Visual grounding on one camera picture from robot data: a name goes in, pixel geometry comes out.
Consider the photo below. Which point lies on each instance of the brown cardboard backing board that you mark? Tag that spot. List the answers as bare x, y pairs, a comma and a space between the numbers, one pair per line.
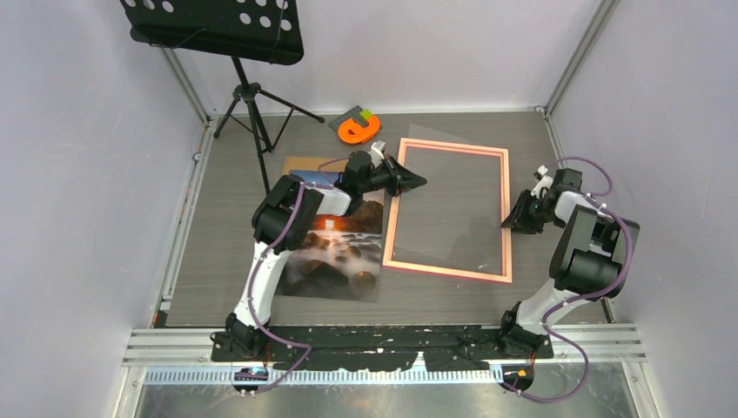
311, 169

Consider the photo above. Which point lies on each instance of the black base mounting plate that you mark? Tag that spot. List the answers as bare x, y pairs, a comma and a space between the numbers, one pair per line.
371, 348

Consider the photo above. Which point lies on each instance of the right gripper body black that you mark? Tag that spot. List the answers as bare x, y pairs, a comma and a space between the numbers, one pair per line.
537, 215

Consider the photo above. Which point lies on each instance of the transparent acrylic sheet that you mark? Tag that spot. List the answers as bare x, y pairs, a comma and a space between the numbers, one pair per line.
454, 220

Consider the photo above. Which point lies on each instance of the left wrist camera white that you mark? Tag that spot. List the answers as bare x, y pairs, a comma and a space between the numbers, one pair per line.
377, 153

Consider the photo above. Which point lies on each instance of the pink wooden picture frame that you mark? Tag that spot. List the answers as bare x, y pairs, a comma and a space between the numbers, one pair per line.
502, 155

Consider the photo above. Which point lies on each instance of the black music stand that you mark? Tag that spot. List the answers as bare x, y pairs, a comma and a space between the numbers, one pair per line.
261, 31

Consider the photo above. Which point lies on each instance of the landscape sunset photo print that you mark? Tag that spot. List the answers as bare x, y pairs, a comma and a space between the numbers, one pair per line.
340, 258

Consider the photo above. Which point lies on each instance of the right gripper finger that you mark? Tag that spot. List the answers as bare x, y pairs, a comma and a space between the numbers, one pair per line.
527, 229
518, 217

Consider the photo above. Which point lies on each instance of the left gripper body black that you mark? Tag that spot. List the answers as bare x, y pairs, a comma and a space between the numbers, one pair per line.
386, 178

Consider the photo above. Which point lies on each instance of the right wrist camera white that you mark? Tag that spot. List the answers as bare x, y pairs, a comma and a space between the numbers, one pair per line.
544, 182

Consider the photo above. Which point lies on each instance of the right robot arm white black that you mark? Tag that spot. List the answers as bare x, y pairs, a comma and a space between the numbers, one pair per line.
589, 263

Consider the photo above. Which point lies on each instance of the aluminium rail front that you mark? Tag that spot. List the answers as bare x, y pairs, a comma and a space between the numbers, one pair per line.
183, 356

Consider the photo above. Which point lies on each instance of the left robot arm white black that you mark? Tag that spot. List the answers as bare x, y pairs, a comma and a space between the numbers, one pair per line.
282, 222

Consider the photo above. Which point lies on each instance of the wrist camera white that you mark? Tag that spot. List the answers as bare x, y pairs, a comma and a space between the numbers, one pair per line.
544, 182
377, 153

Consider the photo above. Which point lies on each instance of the grey lego plate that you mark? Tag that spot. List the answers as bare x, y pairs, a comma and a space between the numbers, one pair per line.
353, 115

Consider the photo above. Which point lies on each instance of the orange tape dispenser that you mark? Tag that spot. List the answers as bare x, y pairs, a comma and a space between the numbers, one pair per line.
354, 133

